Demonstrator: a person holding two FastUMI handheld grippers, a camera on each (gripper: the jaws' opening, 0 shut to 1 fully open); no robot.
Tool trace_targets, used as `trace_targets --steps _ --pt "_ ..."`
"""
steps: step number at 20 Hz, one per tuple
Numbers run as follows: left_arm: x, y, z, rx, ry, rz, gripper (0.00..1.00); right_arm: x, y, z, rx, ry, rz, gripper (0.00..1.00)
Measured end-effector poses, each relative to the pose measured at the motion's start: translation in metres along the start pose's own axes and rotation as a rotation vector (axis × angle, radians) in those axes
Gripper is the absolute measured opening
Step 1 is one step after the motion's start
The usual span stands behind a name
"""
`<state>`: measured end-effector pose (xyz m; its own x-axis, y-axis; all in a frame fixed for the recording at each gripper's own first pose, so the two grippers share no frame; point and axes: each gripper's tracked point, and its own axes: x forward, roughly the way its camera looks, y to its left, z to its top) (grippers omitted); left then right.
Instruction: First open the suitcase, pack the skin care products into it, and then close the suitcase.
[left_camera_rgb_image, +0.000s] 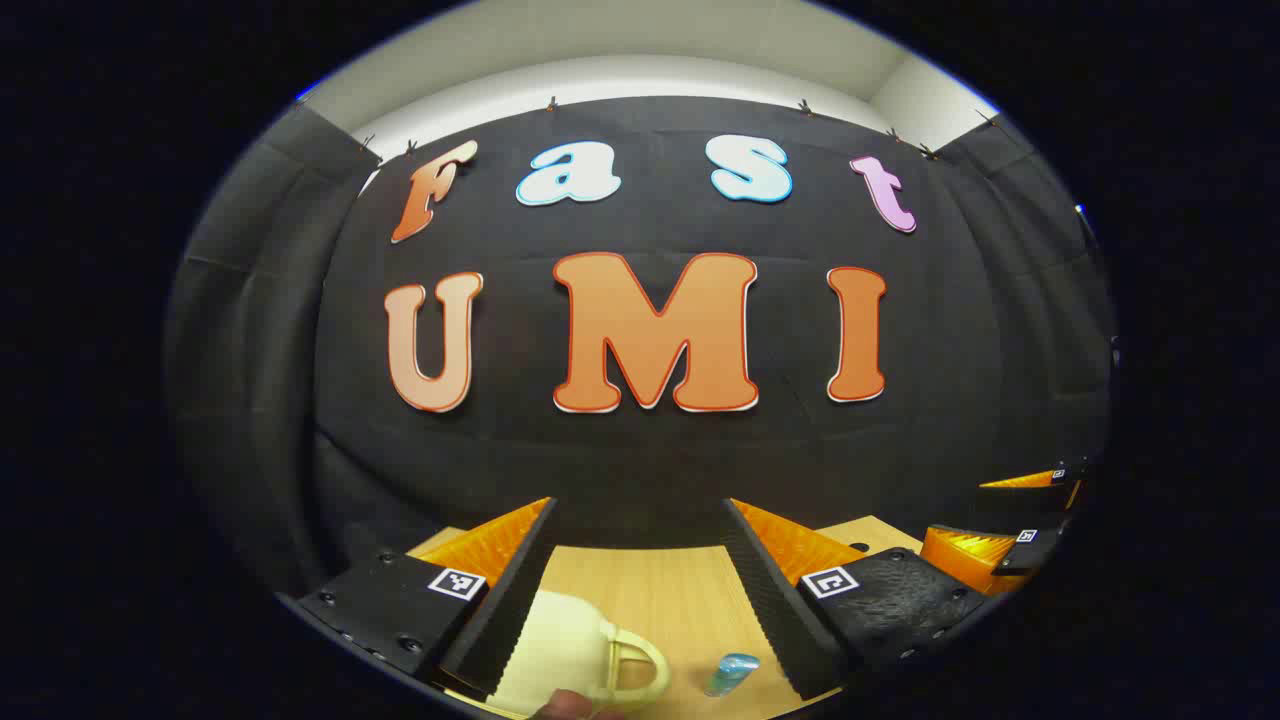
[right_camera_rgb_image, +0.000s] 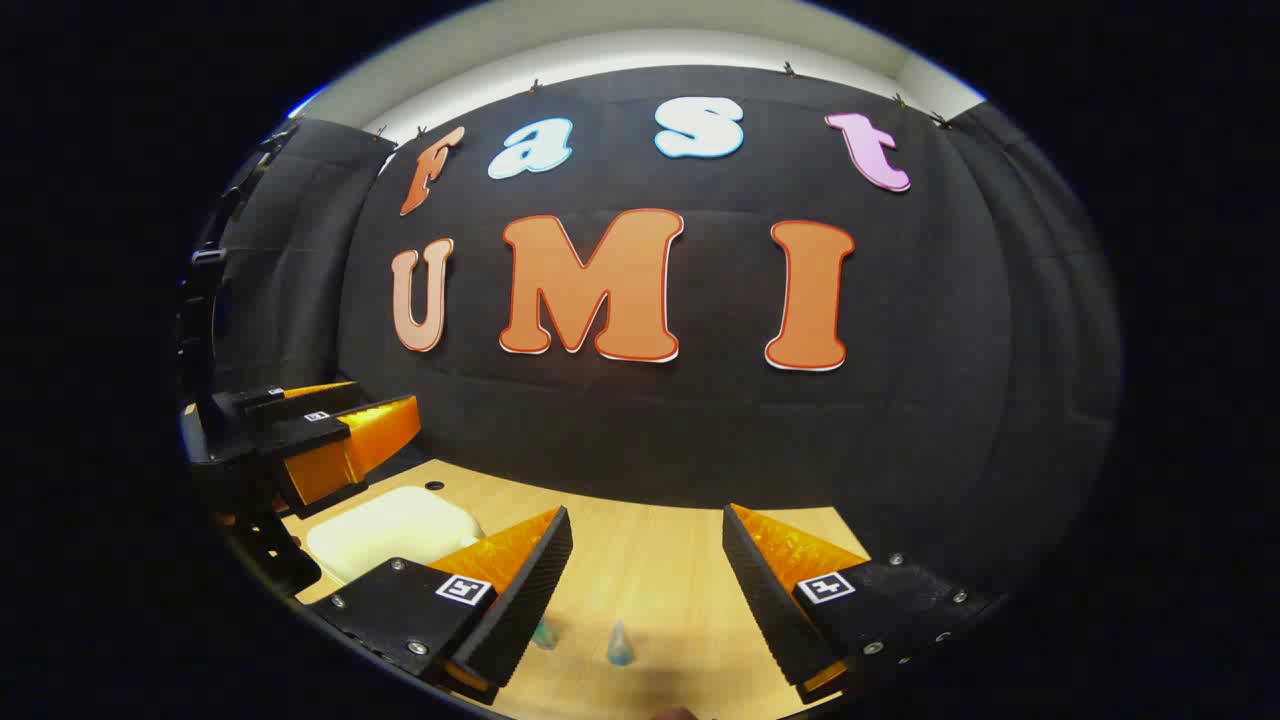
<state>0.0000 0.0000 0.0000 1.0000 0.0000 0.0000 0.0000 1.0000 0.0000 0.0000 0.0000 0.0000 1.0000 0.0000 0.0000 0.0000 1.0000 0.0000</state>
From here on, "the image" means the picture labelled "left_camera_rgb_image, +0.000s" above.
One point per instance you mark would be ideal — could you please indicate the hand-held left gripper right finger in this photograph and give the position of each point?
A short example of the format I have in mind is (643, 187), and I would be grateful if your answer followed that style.
(770, 620)

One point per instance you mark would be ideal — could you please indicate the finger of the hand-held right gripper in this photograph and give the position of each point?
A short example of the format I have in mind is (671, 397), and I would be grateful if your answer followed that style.
(1035, 555)
(1030, 480)

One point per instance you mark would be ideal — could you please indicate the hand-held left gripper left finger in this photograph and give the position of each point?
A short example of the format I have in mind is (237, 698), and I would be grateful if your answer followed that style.
(510, 610)

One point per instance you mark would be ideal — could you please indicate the pale yellow suitcase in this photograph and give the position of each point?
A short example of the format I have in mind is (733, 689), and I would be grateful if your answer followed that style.
(560, 650)

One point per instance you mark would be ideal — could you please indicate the clear bottle with blue cap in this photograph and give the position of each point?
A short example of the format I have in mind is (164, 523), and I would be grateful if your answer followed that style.
(732, 672)

